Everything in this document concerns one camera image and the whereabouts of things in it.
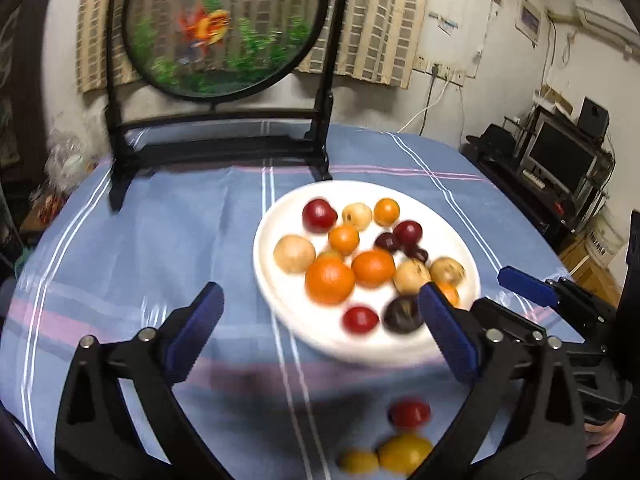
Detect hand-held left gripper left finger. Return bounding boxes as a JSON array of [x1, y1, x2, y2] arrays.
[[54, 281, 236, 480]]

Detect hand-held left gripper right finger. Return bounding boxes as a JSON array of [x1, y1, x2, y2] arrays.
[[410, 282, 586, 480]]

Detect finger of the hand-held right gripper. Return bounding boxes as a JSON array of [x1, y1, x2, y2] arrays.
[[499, 266, 619, 332], [472, 297, 547, 349]]

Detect smooth orange round fruit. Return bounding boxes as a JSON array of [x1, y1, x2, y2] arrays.
[[436, 282, 461, 308], [373, 197, 402, 226], [328, 225, 361, 256]]

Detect dark purple fruit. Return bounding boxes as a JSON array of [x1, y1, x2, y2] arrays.
[[382, 295, 425, 335]]

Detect tan spotted round fruit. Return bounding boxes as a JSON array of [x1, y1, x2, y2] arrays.
[[429, 256, 467, 287], [342, 202, 374, 231], [392, 259, 432, 295]]

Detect small red plum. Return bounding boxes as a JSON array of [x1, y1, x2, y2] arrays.
[[388, 398, 432, 429], [342, 306, 380, 336]]

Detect white oval plate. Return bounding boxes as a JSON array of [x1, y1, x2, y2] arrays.
[[252, 180, 482, 368]]

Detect orange mandarin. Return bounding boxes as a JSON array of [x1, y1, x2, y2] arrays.
[[304, 252, 357, 306], [351, 249, 397, 288]]

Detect smooth tan round fruit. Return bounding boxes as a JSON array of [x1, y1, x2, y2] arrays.
[[273, 234, 317, 275]]

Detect yellow-green round fruit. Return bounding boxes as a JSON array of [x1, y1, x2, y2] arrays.
[[377, 434, 435, 476]]

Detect small yellow-green fruit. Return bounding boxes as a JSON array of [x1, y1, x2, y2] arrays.
[[337, 450, 381, 475]]

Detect person's right hand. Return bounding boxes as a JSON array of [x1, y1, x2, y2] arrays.
[[582, 411, 629, 462]]

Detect large cardboard box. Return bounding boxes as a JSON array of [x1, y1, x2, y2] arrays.
[[560, 232, 621, 301]]

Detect black computer desk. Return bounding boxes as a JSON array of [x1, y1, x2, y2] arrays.
[[470, 105, 616, 251]]

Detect white plastic bucket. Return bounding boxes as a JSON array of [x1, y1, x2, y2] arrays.
[[587, 210, 626, 266]]

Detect blue striped tablecloth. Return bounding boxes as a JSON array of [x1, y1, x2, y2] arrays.
[[0, 122, 586, 480]]

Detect computer monitor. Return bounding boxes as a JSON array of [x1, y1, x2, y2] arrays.
[[520, 120, 598, 196]]

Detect black hat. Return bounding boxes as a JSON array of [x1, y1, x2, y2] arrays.
[[466, 124, 521, 158]]

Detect black speaker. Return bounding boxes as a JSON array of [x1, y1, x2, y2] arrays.
[[577, 97, 610, 138]]

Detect small cardboard box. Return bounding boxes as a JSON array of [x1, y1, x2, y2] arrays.
[[537, 82, 573, 116]]

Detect clear plastic bags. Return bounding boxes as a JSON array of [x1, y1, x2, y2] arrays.
[[45, 127, 96, 191]]

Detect white air conditioner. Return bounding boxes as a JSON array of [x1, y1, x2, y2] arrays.
[[575, 0, 638, 36]]

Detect round goldfish table screen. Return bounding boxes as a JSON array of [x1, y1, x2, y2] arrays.
[[102, 0, 353, 213]]

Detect beige checked curtain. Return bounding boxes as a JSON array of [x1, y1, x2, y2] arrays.
[[75, 0, 433, 95]]

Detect white power cable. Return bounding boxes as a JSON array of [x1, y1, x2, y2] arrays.
[[397, 77, 451, 133]]

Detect white wall meter panel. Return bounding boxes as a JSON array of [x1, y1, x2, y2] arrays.
[[515, 0, 542, 48]]

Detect paper wall labels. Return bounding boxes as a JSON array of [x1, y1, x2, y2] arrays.
[[429, 10, 460, 36]]

